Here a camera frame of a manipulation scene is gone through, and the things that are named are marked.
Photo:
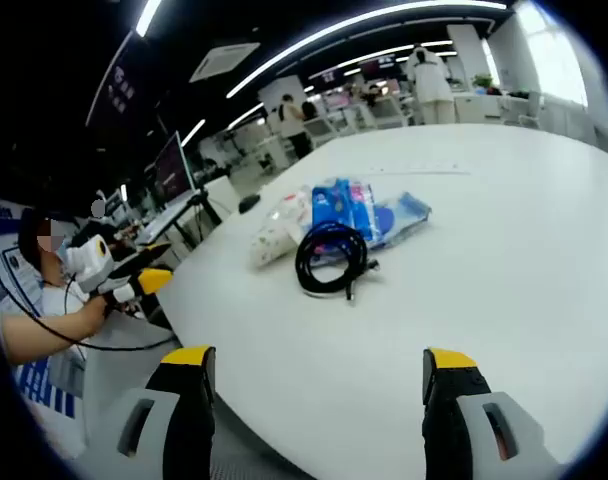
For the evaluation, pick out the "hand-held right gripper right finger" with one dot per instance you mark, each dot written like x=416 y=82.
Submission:
x=449 y=410

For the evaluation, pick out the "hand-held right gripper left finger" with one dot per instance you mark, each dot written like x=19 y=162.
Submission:
x=189 y=400

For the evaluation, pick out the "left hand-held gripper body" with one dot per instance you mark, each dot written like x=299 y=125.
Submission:
x=86 y=262

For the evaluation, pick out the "clear water bottle red label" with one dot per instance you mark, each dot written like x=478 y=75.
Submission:
x=291 y=210

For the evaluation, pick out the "blue tissue pack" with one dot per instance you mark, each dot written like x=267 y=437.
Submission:
x=334 y=205

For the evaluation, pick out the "blue-lid wet wipes pack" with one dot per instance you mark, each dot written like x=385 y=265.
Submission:
x=399 y=215

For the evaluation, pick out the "person's left hand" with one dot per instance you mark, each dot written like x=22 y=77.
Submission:
x=100 y=311

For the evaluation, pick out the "white monitor shelf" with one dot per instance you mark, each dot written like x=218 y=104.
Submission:
x=164 y=220

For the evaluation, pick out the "person's head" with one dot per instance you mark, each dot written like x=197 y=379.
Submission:
x=26 y=235

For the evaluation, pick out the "dark monitor screen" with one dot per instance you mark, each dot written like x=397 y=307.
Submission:
x=171 y=170

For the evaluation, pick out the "white table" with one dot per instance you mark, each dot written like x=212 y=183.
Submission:
x=484 y=300

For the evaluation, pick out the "black computer mouse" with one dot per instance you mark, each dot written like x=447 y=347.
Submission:
x=249 y=203

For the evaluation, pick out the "ceiling air conditioner vent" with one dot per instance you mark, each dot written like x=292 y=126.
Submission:
x=224 y=61

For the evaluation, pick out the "short ceiling light strip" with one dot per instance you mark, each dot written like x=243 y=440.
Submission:
x=148 y=17

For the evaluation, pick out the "long ceiling light strip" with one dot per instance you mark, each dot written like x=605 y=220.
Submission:
x=344 y=27

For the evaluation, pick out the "green potted plant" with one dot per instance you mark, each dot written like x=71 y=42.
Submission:
x=482 y=81

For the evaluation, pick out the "bright window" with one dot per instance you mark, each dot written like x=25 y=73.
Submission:
x=551 y=55

